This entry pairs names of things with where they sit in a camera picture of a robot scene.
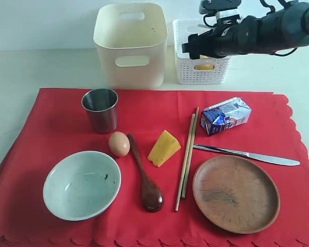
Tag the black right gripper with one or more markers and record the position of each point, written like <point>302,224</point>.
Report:
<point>223,41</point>

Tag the blue white milk carton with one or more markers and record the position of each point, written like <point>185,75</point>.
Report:
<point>224,115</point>

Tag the brown egg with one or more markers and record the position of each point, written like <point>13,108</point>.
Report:
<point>119,144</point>

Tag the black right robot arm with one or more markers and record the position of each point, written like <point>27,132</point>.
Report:
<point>287,28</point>

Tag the cream plastic storage bin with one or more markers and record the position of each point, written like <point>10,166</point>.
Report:
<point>131,41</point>

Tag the yellow cheese wedge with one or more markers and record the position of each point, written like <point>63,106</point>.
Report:
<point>165,147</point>

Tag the stainless steel cup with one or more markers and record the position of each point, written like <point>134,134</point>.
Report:
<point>100,106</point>

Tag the short wooden chopstick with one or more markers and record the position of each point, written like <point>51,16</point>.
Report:
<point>190,151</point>

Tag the silver table knife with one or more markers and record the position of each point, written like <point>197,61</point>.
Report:
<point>260,157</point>

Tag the long wooden chopstick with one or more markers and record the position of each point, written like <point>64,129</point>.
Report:
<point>187,147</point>

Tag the round brown wooden plate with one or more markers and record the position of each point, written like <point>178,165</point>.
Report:
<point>236,194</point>

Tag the dark wooden spoon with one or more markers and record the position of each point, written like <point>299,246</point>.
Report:
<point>151,195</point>

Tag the red scalloped table cloth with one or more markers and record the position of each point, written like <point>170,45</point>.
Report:
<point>58,126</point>

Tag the pale green ceramic bowl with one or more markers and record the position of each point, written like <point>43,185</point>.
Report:
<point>82,185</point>

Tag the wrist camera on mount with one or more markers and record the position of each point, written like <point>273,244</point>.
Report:
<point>225,11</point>

